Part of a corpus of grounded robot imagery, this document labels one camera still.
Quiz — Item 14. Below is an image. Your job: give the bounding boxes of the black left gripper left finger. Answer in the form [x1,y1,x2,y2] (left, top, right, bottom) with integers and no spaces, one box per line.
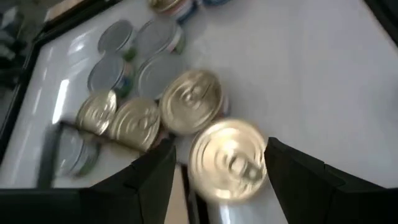
[90,138,177,224]

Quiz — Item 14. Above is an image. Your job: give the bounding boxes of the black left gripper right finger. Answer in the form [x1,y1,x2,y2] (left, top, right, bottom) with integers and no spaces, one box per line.
[264,136,386,224]

